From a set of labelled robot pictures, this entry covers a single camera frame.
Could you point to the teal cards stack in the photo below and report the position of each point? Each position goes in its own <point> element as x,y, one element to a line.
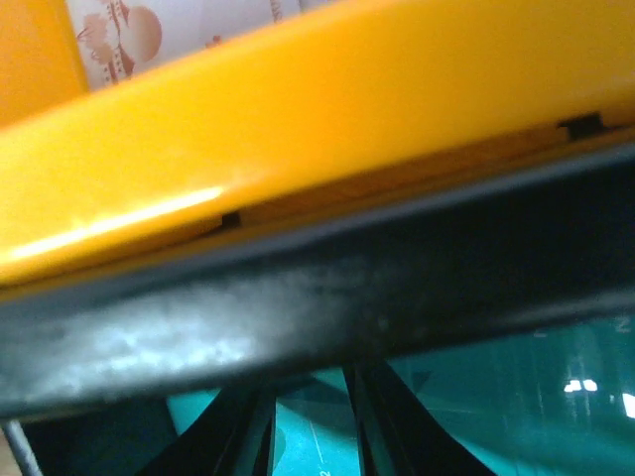
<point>555,402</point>

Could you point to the white cards in yellow bin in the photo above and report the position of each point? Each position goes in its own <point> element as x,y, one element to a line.
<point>120,38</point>

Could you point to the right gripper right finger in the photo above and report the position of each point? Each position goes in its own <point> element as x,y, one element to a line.
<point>396,434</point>

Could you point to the yellow bin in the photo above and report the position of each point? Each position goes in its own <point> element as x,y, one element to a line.
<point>351,87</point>

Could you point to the black bin with teal cards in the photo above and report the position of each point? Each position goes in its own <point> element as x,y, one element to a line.
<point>98,378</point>

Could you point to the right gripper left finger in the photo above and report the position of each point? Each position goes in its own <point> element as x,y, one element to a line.
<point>234,435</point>

